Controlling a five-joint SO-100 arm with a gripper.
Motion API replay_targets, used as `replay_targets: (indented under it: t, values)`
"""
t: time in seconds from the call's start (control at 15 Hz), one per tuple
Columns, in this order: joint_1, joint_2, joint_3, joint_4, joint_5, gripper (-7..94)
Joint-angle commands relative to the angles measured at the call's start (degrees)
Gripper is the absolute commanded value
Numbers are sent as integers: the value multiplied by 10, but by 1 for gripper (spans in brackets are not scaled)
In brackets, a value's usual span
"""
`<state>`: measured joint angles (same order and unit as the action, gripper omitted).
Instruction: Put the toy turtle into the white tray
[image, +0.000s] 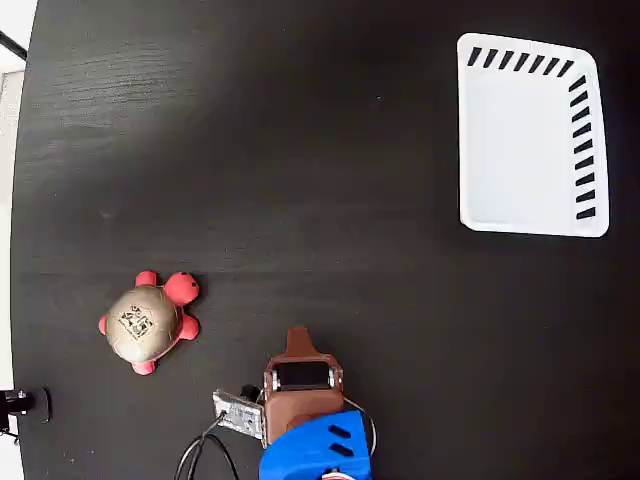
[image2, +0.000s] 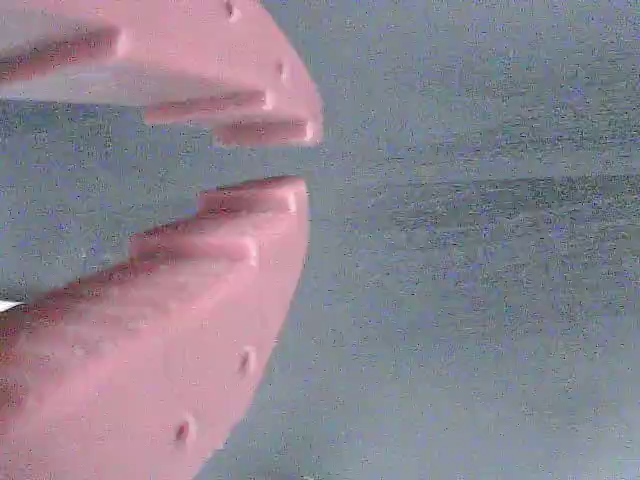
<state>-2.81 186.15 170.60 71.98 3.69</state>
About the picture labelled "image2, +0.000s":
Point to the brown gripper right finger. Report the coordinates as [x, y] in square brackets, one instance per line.
[190, 55]

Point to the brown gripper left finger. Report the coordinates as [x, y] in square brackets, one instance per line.
[150, 360]

